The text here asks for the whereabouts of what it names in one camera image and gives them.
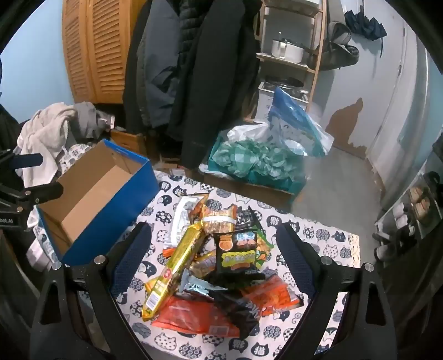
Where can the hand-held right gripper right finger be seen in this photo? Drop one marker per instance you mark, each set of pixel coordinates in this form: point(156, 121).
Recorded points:
point(294, 264)

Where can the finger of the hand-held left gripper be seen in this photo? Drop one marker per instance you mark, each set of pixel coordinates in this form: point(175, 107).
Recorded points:
point(45, 193)
point(29, 161)

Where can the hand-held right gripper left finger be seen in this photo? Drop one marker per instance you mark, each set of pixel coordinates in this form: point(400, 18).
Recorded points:
point(129, 263)

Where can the orange striped snack packet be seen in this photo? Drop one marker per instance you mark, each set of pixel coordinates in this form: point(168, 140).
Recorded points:
point(273, 294)

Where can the green snack packet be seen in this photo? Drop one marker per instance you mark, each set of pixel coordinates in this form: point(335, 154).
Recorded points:
point(264, 244)

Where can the long gold snack packet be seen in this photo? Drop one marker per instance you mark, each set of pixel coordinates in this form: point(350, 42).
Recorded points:
point(180, 263)

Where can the blue cardboard box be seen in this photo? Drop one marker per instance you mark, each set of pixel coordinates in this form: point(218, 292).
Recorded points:
point(114, 211)

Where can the cat print tablecloth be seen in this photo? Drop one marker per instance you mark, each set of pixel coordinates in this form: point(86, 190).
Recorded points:
point(311, 239)

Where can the black snack packet orange print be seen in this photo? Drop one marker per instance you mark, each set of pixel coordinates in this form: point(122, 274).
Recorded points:
point(237, 254)

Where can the black patterned snack packet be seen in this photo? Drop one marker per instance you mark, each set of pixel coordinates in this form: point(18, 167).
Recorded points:
point(247, 216)

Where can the white silver snack packet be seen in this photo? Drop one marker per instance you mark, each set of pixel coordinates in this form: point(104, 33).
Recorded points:
point(180, 218)

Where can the black glossy snack packet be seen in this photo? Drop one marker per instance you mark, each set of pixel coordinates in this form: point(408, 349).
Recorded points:
point(238, 311)

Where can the grey cloth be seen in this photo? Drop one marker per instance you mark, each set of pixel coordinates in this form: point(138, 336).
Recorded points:
point(88, 117)

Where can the silver foil snack packet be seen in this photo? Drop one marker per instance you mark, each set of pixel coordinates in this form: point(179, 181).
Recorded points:
point(202, 282)

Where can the orange snack packet white label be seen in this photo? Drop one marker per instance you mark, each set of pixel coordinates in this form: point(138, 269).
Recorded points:
point(188, 315)

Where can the orange cracker packet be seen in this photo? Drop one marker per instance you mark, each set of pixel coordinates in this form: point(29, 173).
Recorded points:
point(218, 221)

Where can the wooden crate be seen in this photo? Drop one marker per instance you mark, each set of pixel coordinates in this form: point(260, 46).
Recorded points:
point(129, 140)

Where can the shoe rack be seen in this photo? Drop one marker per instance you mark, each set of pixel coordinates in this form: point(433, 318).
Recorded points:
point(398, 235)

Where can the white bag with green cloth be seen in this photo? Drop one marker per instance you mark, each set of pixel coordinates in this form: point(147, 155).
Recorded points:
point(252, 155)

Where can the wooden louvered cabinet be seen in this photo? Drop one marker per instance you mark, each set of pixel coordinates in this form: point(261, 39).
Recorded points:
point(93, 48)

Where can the beige shoe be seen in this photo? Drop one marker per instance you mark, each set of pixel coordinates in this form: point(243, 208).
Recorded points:
point(423, 209)
point(416, 194)

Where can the blue plastic bag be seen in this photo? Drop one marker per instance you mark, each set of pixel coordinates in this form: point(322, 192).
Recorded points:
point(297, 124)

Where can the grey hanging jacket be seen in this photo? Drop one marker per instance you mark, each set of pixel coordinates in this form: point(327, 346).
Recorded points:
point(155, 69)

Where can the white box with metal pot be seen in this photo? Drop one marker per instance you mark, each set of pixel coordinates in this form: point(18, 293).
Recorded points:
point(277, 93)

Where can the white door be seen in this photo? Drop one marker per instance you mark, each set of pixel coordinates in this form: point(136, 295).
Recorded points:
point(401, 121)

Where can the black hanging jacket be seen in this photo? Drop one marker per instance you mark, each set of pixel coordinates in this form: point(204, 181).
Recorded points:
point(211, 83)

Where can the wooden shelf rack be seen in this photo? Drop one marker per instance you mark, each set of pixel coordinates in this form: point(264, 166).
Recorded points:
point(316, 52)

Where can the white pot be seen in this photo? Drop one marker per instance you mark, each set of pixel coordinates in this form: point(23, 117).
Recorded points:
point(285, 50)

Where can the grey hanging bag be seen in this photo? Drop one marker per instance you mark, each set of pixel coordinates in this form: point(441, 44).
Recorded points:
point(337, 48)

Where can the dark folded umbrella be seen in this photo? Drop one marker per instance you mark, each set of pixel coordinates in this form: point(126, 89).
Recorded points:
point(363, 24)

